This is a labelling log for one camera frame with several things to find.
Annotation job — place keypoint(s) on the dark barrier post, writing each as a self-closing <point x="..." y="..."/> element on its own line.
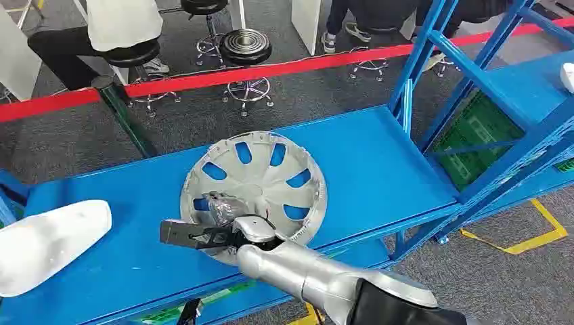
<point x="127" y="121"/>

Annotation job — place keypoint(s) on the black ribbed metal disc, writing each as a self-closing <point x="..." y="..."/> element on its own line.
<point x="245" y="45"/>

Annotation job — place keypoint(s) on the silver plastic wheel hubcap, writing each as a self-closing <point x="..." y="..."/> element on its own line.
<point x="260" y="179"/>

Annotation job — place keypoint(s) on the seated person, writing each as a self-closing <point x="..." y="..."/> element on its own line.
<point x="358" y="18"/>
<point x="116" y="22"/>
<point x="466" y="9"/>

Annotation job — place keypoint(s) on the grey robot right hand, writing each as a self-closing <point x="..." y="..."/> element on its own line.
<point x="253" y="228"/>

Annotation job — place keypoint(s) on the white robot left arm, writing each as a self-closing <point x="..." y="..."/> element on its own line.
<point x="45" y="246"/>

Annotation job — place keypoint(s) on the white panel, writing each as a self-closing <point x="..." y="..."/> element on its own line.
<point x="306" y="22"/>
<point x="15" y="58"/>

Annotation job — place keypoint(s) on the black round stool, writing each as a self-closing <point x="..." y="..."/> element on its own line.
<point x="206" y="27"/>
<point x="370" y="65"/>
<point x="248" y="89"/>
<point x="134" y="56"/>

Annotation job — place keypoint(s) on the white rounded object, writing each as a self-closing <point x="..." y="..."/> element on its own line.
<point x="568" y="77"/>

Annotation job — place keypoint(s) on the red barrier tape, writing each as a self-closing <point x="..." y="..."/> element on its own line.
<point x="269" y="69"/>

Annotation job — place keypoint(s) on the blue metal shelf rack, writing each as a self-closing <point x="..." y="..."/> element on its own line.
<point x="372" y="179"/>

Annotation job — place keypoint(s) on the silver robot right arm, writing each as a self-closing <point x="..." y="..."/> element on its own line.
<point x="314" y="280"/>

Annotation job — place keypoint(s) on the yellow floor tape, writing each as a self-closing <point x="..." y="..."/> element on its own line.
<point x="309" y="317"/>
<point x="538" y="240"/>

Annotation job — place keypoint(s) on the green plastic crate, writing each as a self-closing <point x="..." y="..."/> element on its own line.
<point x="475" y="130"/>

